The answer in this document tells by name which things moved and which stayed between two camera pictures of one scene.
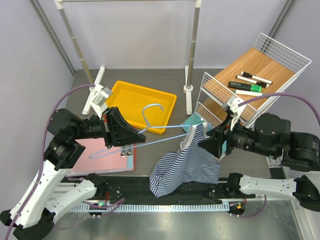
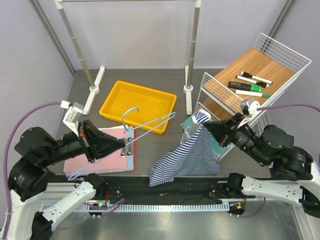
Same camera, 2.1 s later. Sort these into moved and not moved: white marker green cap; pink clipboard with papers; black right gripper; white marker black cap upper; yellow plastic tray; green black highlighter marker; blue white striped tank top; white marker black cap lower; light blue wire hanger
Moved: black right gripper; blue white striped tank top; light blue wire hanger
Not moved: white marker green cap; white marker black cap upper; green black highlighter marker; yellow plastic tray; white marker black cap lower; pink clipboard with papers
